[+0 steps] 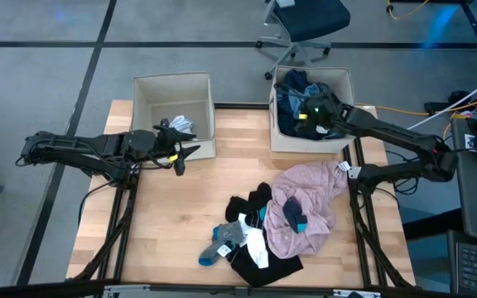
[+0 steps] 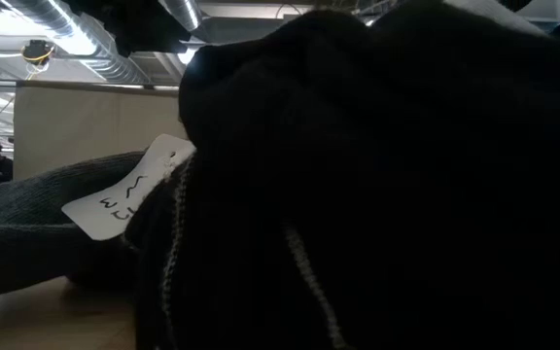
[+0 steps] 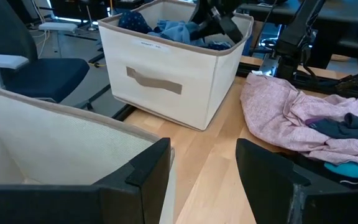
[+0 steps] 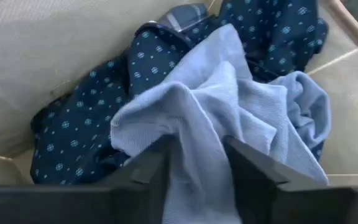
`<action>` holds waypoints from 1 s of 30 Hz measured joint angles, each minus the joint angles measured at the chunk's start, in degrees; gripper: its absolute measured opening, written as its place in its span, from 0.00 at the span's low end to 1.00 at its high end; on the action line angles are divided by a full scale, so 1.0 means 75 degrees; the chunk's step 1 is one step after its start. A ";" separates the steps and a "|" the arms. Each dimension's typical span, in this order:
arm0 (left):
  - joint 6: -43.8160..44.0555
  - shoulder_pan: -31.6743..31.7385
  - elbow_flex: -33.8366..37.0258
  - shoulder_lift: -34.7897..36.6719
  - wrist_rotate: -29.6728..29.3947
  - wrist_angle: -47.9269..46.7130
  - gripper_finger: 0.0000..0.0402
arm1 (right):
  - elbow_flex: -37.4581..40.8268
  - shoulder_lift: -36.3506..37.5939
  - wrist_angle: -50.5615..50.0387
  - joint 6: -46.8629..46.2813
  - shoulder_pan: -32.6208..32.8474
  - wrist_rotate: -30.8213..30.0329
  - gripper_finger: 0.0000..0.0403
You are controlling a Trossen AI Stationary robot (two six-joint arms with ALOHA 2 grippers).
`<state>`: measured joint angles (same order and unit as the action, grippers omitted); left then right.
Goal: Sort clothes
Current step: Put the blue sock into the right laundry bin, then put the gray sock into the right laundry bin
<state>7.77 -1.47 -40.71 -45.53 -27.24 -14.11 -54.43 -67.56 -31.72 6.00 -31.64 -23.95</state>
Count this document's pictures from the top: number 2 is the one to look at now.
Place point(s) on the white handwritten paper tag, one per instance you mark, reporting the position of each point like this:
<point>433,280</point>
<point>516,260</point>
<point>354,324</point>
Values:
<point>124,199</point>

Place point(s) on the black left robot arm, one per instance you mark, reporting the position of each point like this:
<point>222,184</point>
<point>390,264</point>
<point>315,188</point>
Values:
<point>139,24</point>

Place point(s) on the silver ventilation duct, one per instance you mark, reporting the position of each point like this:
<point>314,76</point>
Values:
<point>183,12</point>
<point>110,68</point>

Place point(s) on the dark grey knit garment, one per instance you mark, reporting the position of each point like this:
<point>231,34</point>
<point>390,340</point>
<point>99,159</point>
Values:
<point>27,214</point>

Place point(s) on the black garment with white trim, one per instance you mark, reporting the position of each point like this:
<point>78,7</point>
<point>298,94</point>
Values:
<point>358,194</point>

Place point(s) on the beige fabric storage bin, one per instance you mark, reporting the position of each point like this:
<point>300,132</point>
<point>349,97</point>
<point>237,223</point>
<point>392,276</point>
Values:
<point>90,126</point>

